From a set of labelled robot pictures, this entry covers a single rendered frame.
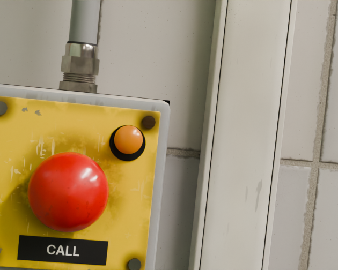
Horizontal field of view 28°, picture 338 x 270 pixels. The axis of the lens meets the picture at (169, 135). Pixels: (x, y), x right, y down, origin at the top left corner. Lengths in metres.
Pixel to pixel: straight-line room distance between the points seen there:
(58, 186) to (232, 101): 0.14
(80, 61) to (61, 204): 0.09
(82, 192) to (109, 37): 0.13
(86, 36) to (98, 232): 0.11
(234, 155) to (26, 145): 0.13
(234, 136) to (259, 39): 0.06
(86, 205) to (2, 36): 0.14
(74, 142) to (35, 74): 0.08
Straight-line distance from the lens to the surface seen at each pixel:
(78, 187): 0.33
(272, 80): 0.42
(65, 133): 0.35
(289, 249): 0.46
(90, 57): 0.38
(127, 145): 0.34
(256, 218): 0.43
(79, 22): 0.38
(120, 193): 0.36
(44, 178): 0.33
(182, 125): 0.43
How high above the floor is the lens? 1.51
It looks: 3 degrees down
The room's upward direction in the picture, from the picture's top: 6 degrees clockwise
